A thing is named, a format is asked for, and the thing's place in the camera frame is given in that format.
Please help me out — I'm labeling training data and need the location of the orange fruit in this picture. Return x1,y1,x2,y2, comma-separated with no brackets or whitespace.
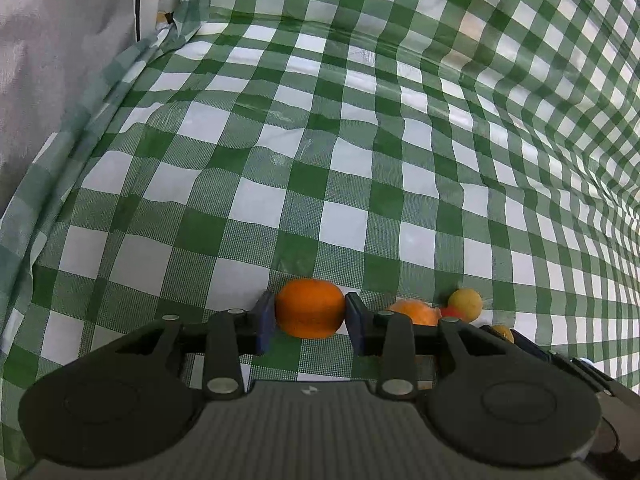
276,278,346,339

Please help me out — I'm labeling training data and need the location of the yellow small fruit right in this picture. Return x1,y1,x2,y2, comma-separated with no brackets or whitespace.
491,325,514,344

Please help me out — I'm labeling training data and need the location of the yellow small fruit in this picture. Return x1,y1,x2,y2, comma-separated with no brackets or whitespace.
491,325,514,344
447,288,483,323

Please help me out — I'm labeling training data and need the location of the red tomato far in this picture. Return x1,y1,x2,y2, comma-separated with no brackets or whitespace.
439,306,466,321

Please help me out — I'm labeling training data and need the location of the yellow small fruit top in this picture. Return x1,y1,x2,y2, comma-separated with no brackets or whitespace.
447,288,483,323

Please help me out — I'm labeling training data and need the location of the plastic wrapped orange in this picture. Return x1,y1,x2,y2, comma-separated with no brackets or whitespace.
387,299,440,326

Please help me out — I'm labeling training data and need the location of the green white checkered cloth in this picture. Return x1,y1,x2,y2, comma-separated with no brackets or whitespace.
1,0,639,479

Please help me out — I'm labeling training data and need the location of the grey sofa armrest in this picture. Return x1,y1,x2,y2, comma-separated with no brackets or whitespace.
1,0,134,204

